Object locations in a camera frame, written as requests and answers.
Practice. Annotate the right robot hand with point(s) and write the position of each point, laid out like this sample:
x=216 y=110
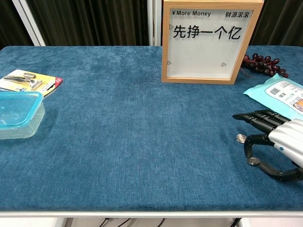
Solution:
x=286 y=134

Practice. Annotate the silver coin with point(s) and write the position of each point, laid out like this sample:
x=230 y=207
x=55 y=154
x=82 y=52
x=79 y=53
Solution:
x=240 y=138
x=252 y=161

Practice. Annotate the teal wet wipes pack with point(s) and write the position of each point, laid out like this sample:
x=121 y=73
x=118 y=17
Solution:
x=262 y=91

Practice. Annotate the dark purple grape bunch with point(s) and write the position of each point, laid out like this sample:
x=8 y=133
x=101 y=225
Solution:
x=265 y=63

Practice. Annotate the black pleated curtain panel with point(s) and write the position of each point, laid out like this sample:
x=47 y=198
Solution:
x=9 y=23
x=90 y=21
x=281 y=21

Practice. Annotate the blue velvet tablecloth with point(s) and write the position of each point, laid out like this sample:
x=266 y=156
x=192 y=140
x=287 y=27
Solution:
x=132 y=132

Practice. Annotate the yellow razor blister pack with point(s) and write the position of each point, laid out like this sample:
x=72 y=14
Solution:
x=30 y=80

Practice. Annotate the clear container teal lid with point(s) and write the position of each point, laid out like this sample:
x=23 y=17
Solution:
x=19 y=116

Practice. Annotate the wooden frame money box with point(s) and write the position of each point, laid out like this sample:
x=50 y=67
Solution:
x=203 y=52

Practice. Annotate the white table frame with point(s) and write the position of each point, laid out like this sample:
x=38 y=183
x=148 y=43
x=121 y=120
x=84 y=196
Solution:
x=151 y=214

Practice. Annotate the white divider post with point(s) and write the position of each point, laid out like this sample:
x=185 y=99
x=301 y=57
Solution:
x=155 y=23
x=29 y=23

